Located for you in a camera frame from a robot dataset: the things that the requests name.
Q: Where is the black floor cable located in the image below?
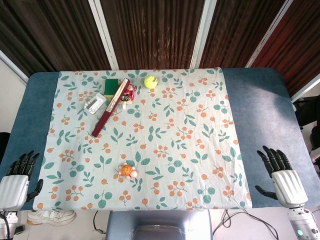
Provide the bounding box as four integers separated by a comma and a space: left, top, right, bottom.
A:
92, 210, 107, 235
212, 208, 279, 240

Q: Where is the white rectangular plastic device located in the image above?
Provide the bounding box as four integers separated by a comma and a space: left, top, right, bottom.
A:
83, 93, 108, 115

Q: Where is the green yellow sponge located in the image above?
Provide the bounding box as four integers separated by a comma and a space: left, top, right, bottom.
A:
103, 78, 120, 100

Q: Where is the orange toy figure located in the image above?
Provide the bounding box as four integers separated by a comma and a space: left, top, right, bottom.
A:
118, 162, 138, 180

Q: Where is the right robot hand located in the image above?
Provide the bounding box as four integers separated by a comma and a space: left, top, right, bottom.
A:
254, 145, 309, 208

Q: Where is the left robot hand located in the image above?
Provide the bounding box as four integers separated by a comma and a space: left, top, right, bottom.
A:
0, 150, 44, 212

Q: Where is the dark red folding fan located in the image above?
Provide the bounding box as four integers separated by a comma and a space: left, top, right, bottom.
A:
91, 77, 132, 138

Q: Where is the red white snack packet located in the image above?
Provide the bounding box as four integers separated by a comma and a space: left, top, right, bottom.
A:
120, 84, 138, 110

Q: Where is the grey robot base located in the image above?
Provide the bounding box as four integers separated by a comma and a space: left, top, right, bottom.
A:
105, 209, 214, 240

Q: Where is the floral patterned tablecloth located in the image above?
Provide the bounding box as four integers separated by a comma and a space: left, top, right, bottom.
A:
32, 67, 253, 211

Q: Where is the white sneaker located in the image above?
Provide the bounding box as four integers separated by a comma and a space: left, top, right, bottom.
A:
26, 209, 77, 226

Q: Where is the yellow tennis ball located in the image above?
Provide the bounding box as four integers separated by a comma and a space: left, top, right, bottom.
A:
143, 75, 158, 90

